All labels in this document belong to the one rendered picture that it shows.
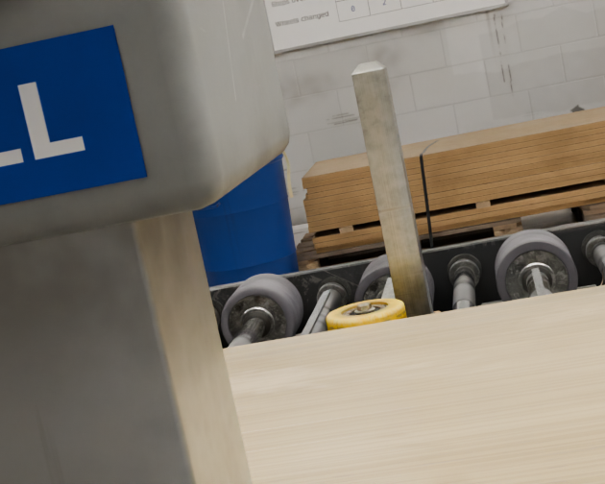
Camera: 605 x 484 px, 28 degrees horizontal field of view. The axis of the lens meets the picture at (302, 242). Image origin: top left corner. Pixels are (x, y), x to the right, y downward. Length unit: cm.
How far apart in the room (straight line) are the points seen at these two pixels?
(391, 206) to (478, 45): 607
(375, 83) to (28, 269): 109
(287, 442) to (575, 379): 21
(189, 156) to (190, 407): 5
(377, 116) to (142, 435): 109
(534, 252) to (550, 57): 571
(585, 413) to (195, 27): 68
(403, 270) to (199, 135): 113
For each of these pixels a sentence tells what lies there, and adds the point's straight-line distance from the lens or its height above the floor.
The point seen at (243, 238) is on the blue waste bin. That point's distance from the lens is 576.
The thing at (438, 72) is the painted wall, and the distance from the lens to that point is 734.
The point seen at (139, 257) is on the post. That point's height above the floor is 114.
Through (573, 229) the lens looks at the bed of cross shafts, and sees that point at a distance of 182.
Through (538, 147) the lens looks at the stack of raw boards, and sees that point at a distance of 608.
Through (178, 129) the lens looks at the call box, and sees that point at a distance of 16.
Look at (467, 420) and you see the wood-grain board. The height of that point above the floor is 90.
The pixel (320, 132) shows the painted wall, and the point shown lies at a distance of 741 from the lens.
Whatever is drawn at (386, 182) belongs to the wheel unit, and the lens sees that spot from 127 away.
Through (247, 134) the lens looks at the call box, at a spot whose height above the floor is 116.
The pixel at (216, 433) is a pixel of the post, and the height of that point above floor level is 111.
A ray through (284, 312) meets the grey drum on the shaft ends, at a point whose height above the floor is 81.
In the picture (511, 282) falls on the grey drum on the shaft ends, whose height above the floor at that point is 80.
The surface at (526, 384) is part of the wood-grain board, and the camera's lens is 90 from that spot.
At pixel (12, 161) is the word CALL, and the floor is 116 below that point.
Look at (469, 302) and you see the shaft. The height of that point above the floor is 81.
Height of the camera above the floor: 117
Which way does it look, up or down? 9 degrees down
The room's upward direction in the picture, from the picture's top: 12 degrees counter-clockwise
